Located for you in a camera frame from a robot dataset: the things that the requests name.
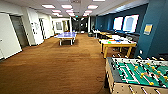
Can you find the blue ping pong table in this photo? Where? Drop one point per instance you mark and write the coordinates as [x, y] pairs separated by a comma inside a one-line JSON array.
[[66, 35]]

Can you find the white low wall outlet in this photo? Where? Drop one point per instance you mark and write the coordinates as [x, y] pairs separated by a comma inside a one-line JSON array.
[[140, 51]]

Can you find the grey elevator door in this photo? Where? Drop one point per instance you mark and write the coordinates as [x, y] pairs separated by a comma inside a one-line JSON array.
[[20, 31]]

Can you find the yellow framed wall sign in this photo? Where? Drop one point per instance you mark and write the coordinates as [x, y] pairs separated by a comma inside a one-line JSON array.
[[148, 29]]

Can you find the small white-legged table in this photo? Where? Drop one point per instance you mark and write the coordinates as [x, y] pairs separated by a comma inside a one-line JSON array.
[[96, 32]]

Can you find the yellow side table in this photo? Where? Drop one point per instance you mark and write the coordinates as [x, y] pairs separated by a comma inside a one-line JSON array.
[[106, 33]]

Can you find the green foosball table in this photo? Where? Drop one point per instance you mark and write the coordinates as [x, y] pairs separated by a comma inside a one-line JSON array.
[[140, 75]]

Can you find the rectangular ceiling light panel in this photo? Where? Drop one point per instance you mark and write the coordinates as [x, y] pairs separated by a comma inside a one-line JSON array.
[[56, 11], [88, 11], [48, 6], [92, 6], [66, 6], [69, 11]]

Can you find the white wall notice papers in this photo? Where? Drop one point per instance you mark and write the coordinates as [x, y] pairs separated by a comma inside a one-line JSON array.
[[34, 28]]

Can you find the white room door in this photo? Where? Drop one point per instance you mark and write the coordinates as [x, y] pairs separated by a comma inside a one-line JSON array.
[[9, 36]]

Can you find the bright wall window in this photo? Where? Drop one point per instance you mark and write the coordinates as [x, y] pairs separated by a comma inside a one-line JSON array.
[[117, 23], [130, 23]]

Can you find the yellow wooden gaming table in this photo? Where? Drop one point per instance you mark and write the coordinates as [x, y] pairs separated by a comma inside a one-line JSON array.
[[116, 44]]

